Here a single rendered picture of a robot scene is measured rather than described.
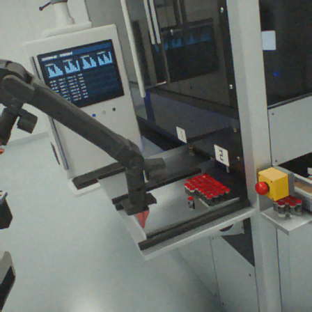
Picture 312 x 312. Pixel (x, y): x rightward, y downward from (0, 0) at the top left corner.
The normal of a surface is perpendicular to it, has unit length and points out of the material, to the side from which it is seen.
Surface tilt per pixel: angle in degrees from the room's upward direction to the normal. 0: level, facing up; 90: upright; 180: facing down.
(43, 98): 107
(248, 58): 90
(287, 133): 90
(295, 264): 90
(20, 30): 90
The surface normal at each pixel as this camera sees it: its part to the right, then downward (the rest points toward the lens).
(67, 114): 0.30, 0.46
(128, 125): 0.43, 0.26
